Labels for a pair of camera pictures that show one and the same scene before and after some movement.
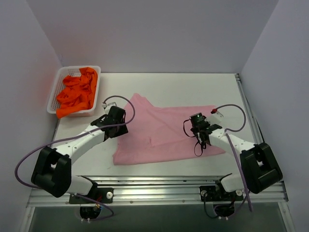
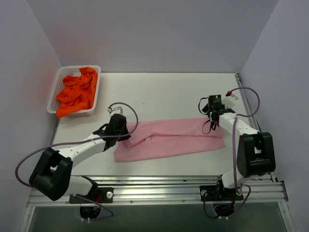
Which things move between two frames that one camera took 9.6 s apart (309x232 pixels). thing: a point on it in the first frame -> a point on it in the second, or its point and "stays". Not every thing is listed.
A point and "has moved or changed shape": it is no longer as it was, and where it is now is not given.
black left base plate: [105, 195] stays
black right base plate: [217, 193] stays
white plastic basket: [70, 71] stays
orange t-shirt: [78, 93] stays
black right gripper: [201, 135] -> [212, 118]
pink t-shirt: [158, 134] has moved or changed shape
